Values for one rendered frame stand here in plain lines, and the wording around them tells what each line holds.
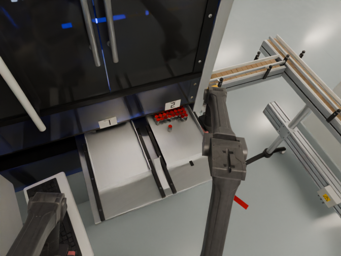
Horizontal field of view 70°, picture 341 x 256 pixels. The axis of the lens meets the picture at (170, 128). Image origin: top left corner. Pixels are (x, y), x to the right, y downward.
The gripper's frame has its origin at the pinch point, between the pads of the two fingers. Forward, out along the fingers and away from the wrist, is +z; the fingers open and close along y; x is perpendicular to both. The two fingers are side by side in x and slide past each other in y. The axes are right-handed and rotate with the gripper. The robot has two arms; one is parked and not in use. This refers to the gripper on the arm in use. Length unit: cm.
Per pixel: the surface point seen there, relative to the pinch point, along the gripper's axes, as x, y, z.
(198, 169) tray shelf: 4.7, -4.1, 19.5
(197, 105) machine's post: -9.1, 26.7, 6.8
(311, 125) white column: -145, 34, 84
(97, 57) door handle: 40, 12, -43
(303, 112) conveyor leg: -87, 14, 29
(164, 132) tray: 12.7, 21.7, 14.6
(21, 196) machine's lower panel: 99, 35, 49
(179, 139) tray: 6.7, 14.8, 15.8
